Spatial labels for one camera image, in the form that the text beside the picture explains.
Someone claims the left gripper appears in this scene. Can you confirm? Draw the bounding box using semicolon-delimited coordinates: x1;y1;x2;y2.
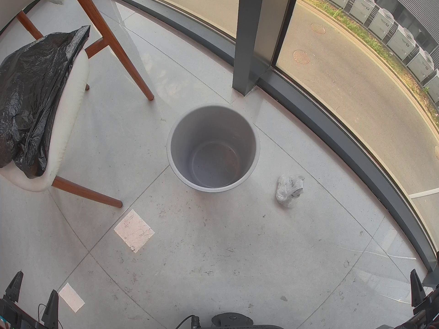
0;270;60;329

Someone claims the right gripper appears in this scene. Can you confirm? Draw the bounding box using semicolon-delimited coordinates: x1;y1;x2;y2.
410;268;439;320

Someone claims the black plastic bag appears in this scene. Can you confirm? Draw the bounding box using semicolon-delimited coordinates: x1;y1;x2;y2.
0;25;91;179

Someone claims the white trash bin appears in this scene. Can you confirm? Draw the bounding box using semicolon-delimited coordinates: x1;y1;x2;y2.
167;105;260;193

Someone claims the crumpled clear plastic wrapper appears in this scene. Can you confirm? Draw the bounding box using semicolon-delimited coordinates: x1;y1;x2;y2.
276;174;306;208

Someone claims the white cushioned wooden chair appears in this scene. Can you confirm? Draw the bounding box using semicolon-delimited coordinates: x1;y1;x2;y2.
0;0;155;209

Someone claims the window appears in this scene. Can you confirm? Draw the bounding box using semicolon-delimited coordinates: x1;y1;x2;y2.
94;0;439;274

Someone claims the black cable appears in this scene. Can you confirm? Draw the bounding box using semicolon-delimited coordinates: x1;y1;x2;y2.
175;315;200;329

